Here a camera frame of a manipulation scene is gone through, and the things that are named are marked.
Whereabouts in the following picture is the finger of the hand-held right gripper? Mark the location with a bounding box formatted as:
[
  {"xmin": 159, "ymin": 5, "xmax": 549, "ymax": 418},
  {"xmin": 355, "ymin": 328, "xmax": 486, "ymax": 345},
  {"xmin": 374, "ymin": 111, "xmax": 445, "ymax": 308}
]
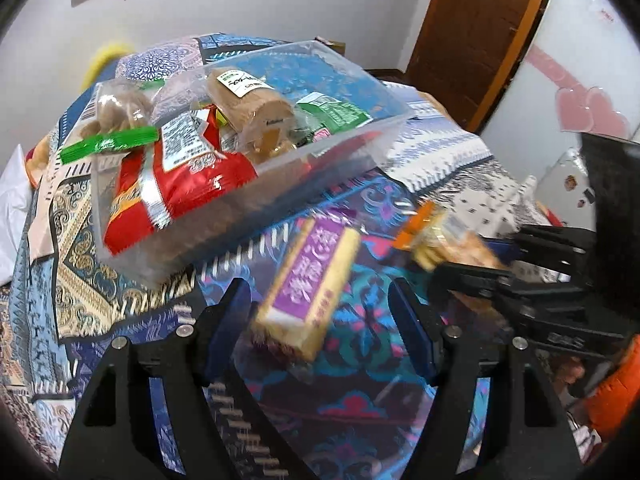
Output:
[
  {"xmin": 495, "ymin": 224, "xmax": 591, "ymax": 273},
  {"xmin": 429, "ymin": 261, "xmax": 592, "ymax": 313}
]

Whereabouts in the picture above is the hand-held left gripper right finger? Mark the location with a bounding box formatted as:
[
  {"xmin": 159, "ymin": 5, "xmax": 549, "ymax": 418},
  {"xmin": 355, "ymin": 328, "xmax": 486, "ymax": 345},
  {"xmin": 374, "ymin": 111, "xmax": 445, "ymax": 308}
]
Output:
[{"xmin": 387, "ymin": 277, "xmax": 586, "ymax": 480}]

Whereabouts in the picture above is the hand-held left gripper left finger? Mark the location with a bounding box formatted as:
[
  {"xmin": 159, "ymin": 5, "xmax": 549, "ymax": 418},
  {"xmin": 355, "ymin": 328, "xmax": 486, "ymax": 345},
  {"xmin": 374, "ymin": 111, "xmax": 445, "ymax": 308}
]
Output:
[{"xmin": 57, "ymin": 277, "xmax": 251, "ymax": 480}]

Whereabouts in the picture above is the clear orange-trimmed biscuit bag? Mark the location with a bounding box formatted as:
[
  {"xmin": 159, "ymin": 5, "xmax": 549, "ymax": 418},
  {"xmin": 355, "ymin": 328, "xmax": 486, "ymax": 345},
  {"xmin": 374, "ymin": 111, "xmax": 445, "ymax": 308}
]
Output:
[{"xmin": 392, "ymin": 202, "xmax": 506, "ymax": 273}]

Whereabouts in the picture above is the large red snack packet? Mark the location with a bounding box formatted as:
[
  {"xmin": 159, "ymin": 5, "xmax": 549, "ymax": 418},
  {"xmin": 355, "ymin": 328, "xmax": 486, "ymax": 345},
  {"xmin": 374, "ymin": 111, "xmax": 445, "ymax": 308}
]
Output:
[{"xmin": 102, "ymin": 110, "xmax": 259, "ymax": 256}]

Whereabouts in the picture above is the clear plastic container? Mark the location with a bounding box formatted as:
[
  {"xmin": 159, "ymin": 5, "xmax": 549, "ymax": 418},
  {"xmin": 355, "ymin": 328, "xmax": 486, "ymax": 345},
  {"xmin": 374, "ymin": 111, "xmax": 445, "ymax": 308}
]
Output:
[{"xmin": 90, "ymin": 40, "xmax": 416, "ymax": 286}]

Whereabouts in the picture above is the green snack packet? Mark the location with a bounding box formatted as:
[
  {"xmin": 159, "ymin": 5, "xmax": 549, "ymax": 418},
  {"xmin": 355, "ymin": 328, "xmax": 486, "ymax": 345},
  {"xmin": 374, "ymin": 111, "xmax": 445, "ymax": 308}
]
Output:
[{"xmin": 295, "ymin": 92, "xmax": 374, "ymax": 137}]

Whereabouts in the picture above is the brown cake packet white label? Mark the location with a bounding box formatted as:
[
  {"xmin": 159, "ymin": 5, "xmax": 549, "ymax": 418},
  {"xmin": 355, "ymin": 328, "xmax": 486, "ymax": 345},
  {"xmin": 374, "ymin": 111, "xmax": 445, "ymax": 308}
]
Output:
[{"xmin": 206, "ymin": 67, "xmax": 293, "ymax": 133}]

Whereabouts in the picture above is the green-sealed clear cookie bag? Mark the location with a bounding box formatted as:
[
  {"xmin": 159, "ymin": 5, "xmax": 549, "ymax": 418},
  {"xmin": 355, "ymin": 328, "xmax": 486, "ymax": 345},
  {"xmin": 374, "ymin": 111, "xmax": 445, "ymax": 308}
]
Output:
[{"xmin": 60, "ymin": 79, "xmax": 168, "ymax": 166}]

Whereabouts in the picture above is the person's right forearm orange sleeve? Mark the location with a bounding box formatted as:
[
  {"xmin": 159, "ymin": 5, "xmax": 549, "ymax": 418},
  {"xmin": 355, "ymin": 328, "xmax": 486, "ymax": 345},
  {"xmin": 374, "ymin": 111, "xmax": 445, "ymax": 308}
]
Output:
[{"xmin": 582, "ymin": 335, "xmax": 640, "ymax": 442}]

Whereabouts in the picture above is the person's right hand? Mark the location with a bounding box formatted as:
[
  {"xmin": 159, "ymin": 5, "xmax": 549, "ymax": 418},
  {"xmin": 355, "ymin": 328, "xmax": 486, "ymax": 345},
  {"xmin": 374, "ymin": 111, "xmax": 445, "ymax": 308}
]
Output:
[{"xmin": 550, "ymin": 354, "xmax": 587, "ymax": 397}]

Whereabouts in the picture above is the pink heart sticker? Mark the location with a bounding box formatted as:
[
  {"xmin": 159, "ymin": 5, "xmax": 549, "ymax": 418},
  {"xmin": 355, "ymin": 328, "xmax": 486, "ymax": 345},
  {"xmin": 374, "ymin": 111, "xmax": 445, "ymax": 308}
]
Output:
[{"xmin": 527, "ymin": 45, "xmax": 631, "ymax": 137}]

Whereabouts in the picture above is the brown wooden door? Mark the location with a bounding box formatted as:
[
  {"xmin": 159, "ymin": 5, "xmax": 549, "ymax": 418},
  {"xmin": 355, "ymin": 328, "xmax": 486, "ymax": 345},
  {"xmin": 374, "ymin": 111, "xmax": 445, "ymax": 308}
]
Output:
[{"xmin": 402, "ymin": 0, "xmax": 558, "ymax": 133}]

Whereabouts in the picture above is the white pillow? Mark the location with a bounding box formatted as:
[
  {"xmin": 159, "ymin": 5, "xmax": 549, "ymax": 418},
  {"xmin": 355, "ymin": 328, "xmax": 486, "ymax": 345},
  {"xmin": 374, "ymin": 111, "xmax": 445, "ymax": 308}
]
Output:
[{"xmin": 0, "ymin": 145, "xmax": 32, "ymax": 283}]

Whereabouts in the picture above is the small brown box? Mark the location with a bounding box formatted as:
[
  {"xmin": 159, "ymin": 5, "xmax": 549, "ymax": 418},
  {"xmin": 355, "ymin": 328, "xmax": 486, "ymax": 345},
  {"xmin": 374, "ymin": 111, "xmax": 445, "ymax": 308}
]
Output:
[{"xmin": 315, "ymin": 35, "xmax": 347, "ymax": 56}]

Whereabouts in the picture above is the yellow fluffy hoop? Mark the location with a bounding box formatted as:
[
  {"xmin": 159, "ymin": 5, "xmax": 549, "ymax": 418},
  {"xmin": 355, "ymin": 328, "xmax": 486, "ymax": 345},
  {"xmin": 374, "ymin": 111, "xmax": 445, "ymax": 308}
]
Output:
[{"xmin": 82, "ymin": 42, "xmax": 133, "ymax": 93}]

